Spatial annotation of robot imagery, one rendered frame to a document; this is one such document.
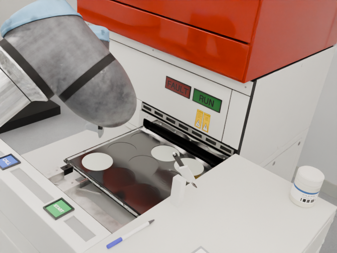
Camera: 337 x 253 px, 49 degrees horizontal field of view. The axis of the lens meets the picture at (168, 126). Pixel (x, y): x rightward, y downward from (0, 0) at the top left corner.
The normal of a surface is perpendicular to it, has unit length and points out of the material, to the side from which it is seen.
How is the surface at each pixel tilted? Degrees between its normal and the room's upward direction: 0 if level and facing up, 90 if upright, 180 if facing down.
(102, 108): 104
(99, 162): 0
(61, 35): 57
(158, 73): 90
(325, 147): 90
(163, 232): 0
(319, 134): 90
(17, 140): 0
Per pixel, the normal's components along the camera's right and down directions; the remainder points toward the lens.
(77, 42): 0.48, -0.17
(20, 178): 0.11, -0.87
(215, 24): -0.67, 0.31
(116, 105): 0.64, 0.49
